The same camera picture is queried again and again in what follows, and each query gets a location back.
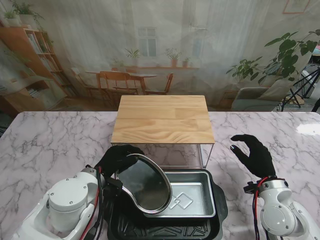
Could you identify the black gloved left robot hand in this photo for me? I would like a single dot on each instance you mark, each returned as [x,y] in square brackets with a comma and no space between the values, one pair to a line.
[115,160]

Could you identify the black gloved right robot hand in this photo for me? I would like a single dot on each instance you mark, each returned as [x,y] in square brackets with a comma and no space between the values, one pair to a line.
[261,160]

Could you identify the oval stainless steel plate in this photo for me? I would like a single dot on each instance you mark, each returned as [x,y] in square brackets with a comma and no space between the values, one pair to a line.
[147,185]

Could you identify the silver rectangular baking tray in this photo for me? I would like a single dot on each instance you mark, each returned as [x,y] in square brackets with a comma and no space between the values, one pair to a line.
[197,200]

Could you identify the black patterned baking tray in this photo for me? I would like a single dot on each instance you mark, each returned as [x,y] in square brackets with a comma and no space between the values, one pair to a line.
[175,230]

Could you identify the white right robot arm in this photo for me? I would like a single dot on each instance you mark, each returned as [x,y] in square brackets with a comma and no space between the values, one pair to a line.
[278,216]

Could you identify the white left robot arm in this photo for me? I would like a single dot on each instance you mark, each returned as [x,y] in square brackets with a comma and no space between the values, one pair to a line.
[67,202]

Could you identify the wooden shelf with metal legs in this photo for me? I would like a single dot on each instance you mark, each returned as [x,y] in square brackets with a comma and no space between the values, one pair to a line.
[162,120]

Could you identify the black tripod stand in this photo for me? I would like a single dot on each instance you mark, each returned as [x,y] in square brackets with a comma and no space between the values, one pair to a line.
[303,83]

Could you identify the printed room backdrop curtain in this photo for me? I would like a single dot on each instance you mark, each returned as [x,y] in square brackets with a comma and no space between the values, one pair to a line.
[100,50]

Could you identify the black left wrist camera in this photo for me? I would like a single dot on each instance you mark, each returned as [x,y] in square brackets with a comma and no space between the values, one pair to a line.
[113,186]

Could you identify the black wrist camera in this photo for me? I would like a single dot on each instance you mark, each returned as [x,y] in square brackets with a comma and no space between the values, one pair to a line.
[113,186]
[250,187]

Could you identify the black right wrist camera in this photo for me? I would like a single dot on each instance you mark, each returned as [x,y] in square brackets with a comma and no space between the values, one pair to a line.
[250,187]

